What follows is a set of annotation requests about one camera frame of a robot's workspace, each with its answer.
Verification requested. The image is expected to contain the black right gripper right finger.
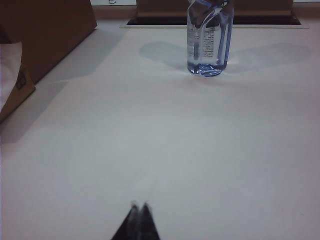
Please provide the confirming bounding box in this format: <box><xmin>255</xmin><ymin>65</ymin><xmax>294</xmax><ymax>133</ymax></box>
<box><xmin>139</xmin><ymin>201</ymin><xmax>161</xmax><ymax>240</ymax></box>

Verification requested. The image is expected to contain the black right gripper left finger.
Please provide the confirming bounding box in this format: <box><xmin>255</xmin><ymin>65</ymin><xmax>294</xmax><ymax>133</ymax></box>
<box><xmin>111</xmin><ymin>200</ymin><xmax>141</xmax><ymax>240</ymax></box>

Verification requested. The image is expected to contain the clear plastic water bottle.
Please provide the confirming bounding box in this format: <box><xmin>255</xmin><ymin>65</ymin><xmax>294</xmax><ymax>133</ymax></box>
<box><xmin>186</xmin><ymin>0</ymin><xmax>234</xmax><ymax>78</ymax></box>

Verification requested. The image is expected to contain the white tissue sheet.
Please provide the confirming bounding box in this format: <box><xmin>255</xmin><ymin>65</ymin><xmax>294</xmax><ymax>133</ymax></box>
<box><xmin>0</xmin><ymin>42</ymin><xmax>23</xmax><ymax>111</ymax></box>

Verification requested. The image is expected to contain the brown cardboard box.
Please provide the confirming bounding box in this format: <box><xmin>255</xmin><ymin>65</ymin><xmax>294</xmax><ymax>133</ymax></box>
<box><xmin>0</xmin><ymin>0</ymin><xmax>98</xmax><ymax>85</ymax></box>

